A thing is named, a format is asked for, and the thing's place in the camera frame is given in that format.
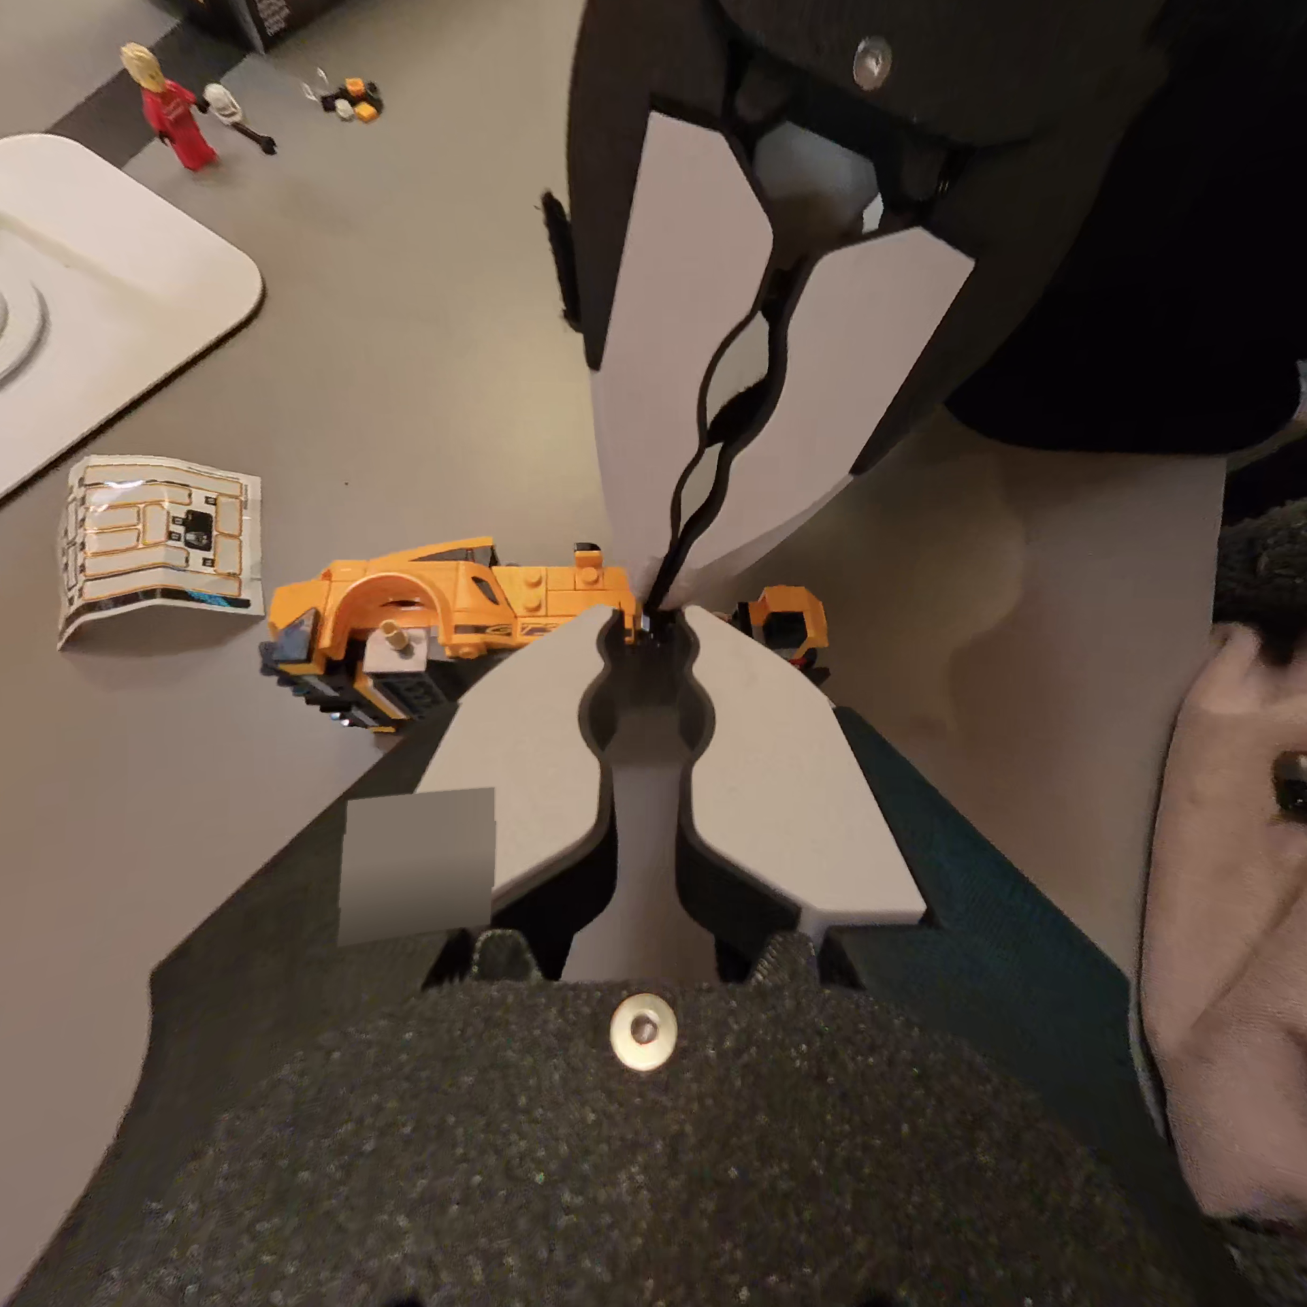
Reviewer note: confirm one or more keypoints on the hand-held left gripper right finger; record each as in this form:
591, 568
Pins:
796, 806

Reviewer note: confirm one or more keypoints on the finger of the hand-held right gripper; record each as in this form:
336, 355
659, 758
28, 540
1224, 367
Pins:
860, 389
664, 306

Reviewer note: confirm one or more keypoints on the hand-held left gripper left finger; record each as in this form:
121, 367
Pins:
532, 735

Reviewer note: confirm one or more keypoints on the orange toy brick car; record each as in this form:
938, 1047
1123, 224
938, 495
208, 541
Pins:
429, 591

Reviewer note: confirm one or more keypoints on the person's right forearm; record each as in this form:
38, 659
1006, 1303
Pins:
1205, 256

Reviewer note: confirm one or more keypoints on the black toy set box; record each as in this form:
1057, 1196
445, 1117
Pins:
256, 16

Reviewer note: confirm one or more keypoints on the cluster of small toy bricks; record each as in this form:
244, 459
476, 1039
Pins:
355, 102

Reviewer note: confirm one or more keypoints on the clear toy brick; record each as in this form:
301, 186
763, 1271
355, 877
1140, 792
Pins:
314, 84

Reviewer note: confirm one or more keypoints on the sticker sheet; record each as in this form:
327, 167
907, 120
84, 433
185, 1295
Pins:
153, 541

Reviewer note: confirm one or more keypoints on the black toy wrench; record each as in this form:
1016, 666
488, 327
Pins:
256, 136

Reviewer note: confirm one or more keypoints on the white toy helmet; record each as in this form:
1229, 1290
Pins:
223, 104

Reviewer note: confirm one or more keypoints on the red toy minifigure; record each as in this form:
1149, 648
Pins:
174, 114

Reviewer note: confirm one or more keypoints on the white book stand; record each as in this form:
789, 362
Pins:
113, 287

